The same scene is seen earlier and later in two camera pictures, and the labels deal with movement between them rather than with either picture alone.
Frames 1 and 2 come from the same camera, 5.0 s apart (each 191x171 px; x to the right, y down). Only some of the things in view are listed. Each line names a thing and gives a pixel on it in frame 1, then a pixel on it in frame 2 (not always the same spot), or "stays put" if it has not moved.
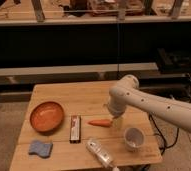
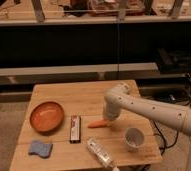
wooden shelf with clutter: (54, 12) stays put
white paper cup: (134, 139) stays put
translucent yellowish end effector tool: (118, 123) -> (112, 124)
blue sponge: (41, 148) stays put
